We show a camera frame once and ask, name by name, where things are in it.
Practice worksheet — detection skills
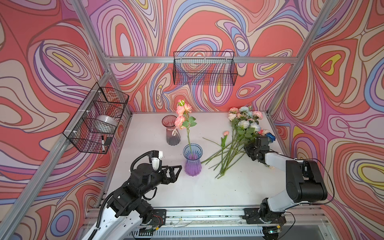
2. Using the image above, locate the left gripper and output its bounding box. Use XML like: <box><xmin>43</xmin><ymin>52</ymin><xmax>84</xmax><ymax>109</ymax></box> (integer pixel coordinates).
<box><xmin>137</xmin><ymin>165</ymin><xmax>182</xmax><ymax>198</ymax></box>

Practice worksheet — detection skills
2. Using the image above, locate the blue rose stem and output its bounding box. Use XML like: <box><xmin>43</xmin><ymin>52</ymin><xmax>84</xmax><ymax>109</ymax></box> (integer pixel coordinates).
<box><xmin>266</xmin><ymin>133</ymin><xmax>276</xmax><ymax>143</ymax></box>

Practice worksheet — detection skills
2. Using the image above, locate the purple-blue glass vase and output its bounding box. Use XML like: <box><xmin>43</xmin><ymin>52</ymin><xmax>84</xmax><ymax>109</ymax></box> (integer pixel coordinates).
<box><xmin>183</xmin><ymin>144</ymin><xmax>203</xmax><ymax>177</ymax></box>

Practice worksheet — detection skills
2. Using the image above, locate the pink carnation stem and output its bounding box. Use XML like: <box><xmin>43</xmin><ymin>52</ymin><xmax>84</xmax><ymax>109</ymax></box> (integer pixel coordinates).
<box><xmin>175</xmin><ymin>100</ymin><xmax>197</xmax><ymax>153</ymax></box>

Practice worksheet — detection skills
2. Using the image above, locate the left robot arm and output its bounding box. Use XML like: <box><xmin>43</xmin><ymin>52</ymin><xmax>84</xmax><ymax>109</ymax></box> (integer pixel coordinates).
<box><xmin>83</xmin><ymin>163</ymin><xmax>182</xmax><ymax>240</ymax></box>

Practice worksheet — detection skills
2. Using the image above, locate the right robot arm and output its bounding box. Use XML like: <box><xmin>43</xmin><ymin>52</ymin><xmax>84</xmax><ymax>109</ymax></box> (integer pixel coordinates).
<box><xmin>244</xmin><ymin>136</ymin><xmax>328</xmax><ymax>223</ymax></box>

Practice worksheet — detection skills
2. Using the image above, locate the bunch of artificial flowers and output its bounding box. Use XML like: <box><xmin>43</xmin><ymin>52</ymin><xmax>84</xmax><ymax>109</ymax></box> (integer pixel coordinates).
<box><xmin>203</xmin><ymin>106</ymin><xmax>276</xmax><ymax>179</ymax></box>

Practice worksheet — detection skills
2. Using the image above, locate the red-grey glass vase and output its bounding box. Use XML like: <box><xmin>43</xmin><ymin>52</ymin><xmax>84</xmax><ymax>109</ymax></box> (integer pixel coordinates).
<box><xmin>162</xmin><ymin>115</ymin><xmax>181</xmax><ymax>146</ymax></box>

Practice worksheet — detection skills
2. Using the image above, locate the single pink bud stem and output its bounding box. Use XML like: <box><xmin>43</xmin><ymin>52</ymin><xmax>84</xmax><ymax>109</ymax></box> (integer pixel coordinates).
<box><xmin>221</xmin><ymin>131</ymin><xmax>230</xmax><ymax>157</ymax></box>

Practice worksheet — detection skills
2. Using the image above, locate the white tape roll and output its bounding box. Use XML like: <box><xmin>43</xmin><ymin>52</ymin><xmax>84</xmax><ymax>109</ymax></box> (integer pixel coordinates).
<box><xmin>95</xmin><ymin>115</ymin><xmax>118</xmax><ymax>127</ymax></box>

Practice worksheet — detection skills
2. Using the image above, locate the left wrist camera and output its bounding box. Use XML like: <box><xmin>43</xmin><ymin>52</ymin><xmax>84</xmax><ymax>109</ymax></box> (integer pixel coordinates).
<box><xmin>150</xmin><ymin>151</ymin><xmax>164</xmax><ymax>172</ymax></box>

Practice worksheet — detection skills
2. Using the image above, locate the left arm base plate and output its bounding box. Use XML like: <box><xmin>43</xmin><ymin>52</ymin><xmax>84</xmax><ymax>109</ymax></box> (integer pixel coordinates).
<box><xmin>142</xmin><ymin>209</ymin><xmax>167</xmax><ymax>228</ymax></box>

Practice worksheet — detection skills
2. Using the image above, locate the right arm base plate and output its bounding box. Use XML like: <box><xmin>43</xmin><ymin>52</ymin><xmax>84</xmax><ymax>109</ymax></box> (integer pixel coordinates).
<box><xmin>242</xmin><ymin>208</ymin><xmax>287</xmax><ymax>225</ymax></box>

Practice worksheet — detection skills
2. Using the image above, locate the left wire basket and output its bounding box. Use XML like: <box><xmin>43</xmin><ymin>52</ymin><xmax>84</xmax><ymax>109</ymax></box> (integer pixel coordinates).
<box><xmin>63</xmin><ymin>83</ymin><xmax>129</xmax><ymax>154</ymax></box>

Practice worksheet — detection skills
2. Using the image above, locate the wire basket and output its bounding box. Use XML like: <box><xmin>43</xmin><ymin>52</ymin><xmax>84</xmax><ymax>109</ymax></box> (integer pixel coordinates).
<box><xmin>63</xmin><ymin>83</ymin><xmax>129</xmax><ymax>154</ymax></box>
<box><xmin>173</xmin><ymin>50</ymin><xmax>238</xmax><ymax>86</ymax></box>

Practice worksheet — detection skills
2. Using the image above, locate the back wire basket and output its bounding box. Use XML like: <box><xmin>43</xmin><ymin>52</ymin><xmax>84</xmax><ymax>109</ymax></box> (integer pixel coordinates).
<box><xmin>173</xmin><ymin>50</ymin><xmax>238</xmax><ymax>86</ymax></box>

